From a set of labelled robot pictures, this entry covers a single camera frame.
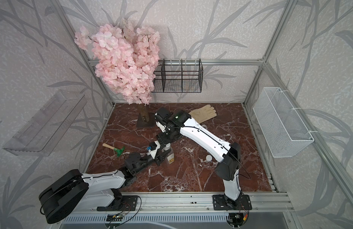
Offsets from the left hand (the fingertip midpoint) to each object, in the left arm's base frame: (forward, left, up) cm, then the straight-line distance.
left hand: (168, 148), depth 77 cm
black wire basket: (+55, -4, +8) cm, 56 cm away
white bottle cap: (+1, -24, -14) cm, 28 cm away
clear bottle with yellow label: (-3, -1, -4) cm, 5 cm away
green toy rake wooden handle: (+6, +34, -16) cm, 38 cm away
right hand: (+2, +2, +5) cm, 6 cm away
